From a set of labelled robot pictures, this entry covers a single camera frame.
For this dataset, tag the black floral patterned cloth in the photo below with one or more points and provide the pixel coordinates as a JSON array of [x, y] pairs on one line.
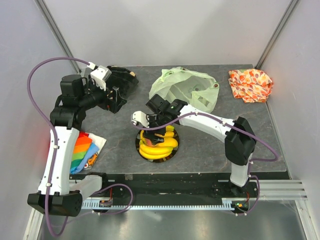
[[122, 78]]

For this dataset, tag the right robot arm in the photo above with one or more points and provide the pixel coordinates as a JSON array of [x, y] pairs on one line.
[[237, 136]]

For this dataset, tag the orange floral cloth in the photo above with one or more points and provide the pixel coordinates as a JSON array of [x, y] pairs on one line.
[[250, 85]]

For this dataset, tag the black rimmed ceramic plate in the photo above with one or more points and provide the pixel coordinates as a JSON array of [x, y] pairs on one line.
[[176, 136]]

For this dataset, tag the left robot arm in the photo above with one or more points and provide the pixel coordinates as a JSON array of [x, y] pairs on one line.
[[55, 196]]

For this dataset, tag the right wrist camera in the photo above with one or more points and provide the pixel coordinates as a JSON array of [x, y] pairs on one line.
[[139, 117]]

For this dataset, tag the smooth yellow fake mango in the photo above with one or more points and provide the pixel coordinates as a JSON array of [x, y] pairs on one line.
[[169, 142]]

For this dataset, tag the grey slotted cable duct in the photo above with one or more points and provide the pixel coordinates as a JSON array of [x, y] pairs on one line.
[[103, 205]]

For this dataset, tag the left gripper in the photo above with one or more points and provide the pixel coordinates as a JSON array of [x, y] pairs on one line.
[[114, 105]]

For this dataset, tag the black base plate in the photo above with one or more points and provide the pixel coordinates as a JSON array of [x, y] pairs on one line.
[[216, 185]]

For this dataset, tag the orange fake fruit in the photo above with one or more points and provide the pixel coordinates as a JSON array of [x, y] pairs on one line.
[[150, 143]]

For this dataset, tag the pale green plastic bag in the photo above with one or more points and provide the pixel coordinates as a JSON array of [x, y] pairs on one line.
[[196, 88]]

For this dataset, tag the rainbow striped cloth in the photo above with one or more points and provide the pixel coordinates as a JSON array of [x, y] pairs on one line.
[[87, 147]]

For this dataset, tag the wrinkled yellow fake fruit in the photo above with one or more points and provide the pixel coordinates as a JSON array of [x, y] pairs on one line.
[[169, 134]]

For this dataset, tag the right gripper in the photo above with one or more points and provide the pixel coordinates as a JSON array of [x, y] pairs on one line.
[[150, 134]]

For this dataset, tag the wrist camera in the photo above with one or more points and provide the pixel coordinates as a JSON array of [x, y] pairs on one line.
[[139, 117], [100, 74]]

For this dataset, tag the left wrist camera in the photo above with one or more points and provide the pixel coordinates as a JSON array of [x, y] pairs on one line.
[[100, 74]]

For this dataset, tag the yellow fake banana bunch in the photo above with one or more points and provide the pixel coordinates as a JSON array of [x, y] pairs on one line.
[[154, 153], [152, 135]]

